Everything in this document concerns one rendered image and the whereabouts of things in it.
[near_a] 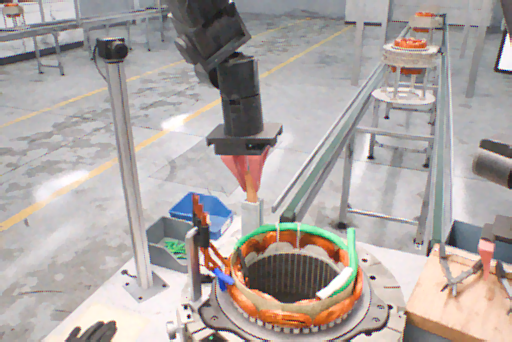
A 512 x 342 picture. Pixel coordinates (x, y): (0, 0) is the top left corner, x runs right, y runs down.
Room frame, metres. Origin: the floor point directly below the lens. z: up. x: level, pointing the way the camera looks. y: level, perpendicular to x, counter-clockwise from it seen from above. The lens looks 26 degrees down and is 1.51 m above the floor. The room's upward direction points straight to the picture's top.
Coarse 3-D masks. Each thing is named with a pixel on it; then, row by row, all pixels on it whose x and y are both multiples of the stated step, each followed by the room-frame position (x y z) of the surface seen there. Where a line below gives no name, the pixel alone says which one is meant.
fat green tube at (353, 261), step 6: (348, 228) 0.54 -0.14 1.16; (348, 234) 0.52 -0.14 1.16; (354, 234) 0.52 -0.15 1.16; (348, 240) 0.51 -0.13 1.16; (354, 240) 0.51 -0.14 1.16; (348, 246) 0.50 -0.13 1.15; (354, 246) 0.50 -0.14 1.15; (348, 252) 0.49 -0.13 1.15; (354, 252) 0.48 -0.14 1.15; (348, 258) 0.48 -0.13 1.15; (354, 258) 0.47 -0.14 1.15; (348, 264) 0.46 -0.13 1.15; (354, 264) 0.46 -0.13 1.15; (354, 270) 0.45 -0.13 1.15; (354, 276) 0.44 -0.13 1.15; (348, 282) 0.42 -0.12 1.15; (342, 288) 0.41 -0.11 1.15; (336, 294) 0.41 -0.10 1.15
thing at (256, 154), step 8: (216, 144) 0.56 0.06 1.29; (224, 144) 0.56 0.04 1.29; (232, 144) 0.55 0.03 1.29; (240, 144) 0.55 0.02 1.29; (216, 152) 0.56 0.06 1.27; (224, 152) 0.56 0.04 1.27; (232, 152) 0.55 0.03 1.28; (240, 152) 0.55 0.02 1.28; (248, 152) 0.55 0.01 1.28; (256, 152) 0.55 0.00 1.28; (264, 152) 0.56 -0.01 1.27; (248, 160) 0.55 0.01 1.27; (256, 160) 0.55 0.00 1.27; (264, 160) 0.59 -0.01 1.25; (256, 168) 0.55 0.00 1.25; (256, 176) 0.56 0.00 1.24; (256, 184) 0.57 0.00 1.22; (256, 192) 0.57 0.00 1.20
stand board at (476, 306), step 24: (432, 264) 0.57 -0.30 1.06; (456, 264) 0.57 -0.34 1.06; (504, 264) 0.57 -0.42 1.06; (432, 288) 0.51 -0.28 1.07; (480, 288) 0.51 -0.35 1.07; (408, 312) 0.46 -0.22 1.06; (432, 312) 0.46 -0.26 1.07; (456, 312) 0.46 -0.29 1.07; (480, 312) 0.46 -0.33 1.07; (504, 312) 0.45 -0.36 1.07; (456, 336) 0.42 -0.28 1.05; (480, 336) 0.41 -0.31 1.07; (504, 336) 0.41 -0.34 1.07
